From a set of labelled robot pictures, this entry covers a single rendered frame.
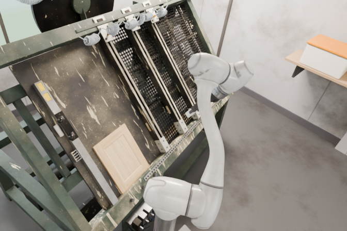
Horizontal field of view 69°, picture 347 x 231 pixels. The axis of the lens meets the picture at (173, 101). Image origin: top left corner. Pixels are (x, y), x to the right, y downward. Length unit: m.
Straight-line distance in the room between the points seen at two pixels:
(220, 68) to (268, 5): 3.21
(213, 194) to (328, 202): 2.69
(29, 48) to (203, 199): 1.28
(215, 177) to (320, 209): 2.56
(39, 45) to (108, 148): 0.81
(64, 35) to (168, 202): 1.25
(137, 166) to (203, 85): 1.16
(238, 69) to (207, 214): 0.60
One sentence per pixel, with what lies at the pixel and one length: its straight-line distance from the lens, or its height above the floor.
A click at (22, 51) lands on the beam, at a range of 1.71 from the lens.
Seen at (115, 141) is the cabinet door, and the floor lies 1.15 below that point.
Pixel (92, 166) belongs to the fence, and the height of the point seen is 1.15.
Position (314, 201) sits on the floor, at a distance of 3.60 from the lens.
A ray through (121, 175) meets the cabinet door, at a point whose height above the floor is 0.98.
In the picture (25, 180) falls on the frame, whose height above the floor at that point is 0.79.
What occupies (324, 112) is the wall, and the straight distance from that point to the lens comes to 4.34.
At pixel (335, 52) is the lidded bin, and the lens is 3.41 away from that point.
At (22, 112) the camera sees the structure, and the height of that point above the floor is 1.48.
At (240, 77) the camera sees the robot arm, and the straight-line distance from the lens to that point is 1.11.
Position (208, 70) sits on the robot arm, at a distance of 1.02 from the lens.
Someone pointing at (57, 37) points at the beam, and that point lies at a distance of 1.82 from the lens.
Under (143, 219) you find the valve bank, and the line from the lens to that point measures 2.03.
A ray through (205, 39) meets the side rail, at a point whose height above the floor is 1.38.
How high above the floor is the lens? 2.57
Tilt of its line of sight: 38 degrees down
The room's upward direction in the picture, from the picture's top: 8 degrees clockwise
